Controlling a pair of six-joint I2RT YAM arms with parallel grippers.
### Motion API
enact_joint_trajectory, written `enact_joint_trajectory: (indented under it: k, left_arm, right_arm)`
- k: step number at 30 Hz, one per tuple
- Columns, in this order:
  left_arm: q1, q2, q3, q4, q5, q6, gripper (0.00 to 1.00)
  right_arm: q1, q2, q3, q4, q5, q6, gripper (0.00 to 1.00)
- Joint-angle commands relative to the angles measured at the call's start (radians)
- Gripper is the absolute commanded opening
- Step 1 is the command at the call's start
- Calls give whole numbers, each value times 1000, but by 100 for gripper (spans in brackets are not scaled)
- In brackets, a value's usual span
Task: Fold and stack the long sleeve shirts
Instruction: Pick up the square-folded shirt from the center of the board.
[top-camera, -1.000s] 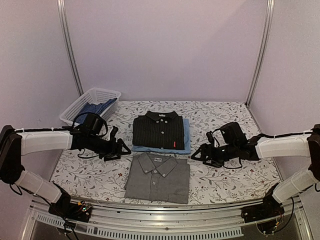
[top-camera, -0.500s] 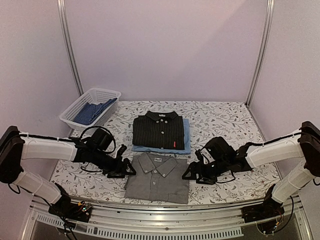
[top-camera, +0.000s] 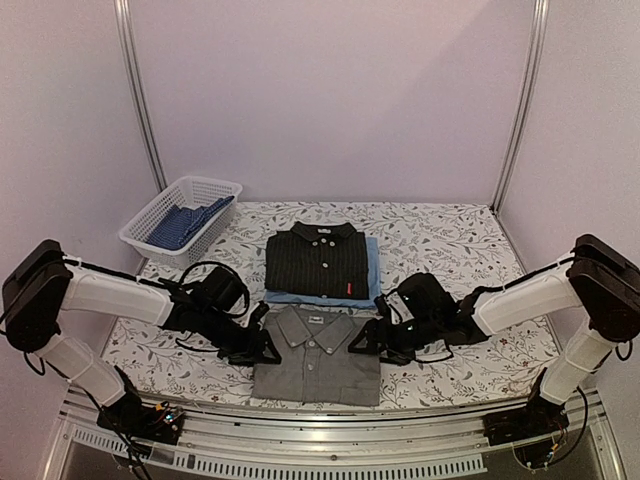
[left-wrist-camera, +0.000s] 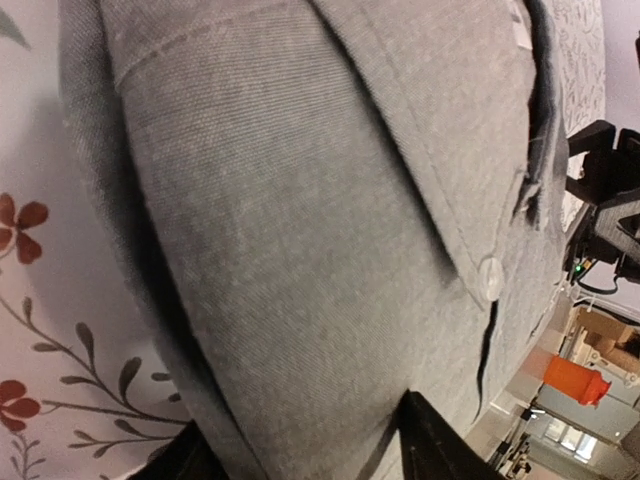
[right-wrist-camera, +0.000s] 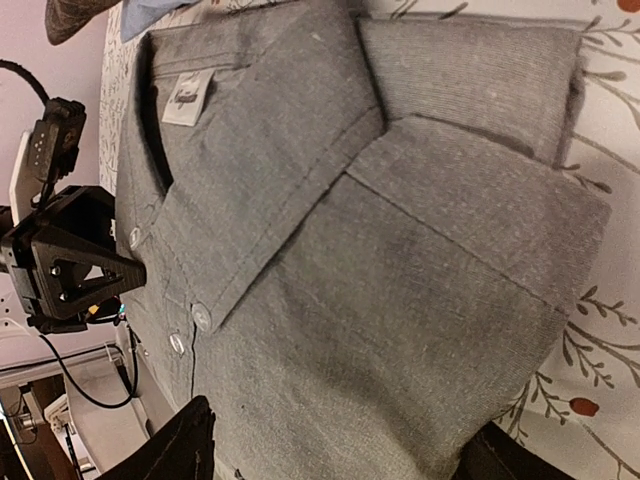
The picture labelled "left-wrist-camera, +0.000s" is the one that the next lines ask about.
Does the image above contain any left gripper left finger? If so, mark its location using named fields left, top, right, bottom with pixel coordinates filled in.
left=132, top=422, right=228, bottom=480

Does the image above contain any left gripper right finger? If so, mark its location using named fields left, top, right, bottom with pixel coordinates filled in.
left=397, top=391, right=500, bottom=480

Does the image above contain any grey long sleeve shirt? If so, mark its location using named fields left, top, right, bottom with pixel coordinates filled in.
left=59, top=1, right=568, bottom=479

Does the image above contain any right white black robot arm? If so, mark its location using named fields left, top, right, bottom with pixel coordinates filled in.
left=566, top=120, right=639, bottom=205

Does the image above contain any floral patterned tablecloth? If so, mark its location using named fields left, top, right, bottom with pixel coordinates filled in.
left=1, top=1, right=188, bottom=479

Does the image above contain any orange object in background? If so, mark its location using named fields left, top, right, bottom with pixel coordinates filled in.
left=543, top=355, right=611, bottom=407

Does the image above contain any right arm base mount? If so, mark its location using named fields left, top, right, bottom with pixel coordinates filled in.
left=563, top=205, right=639, bottom=296

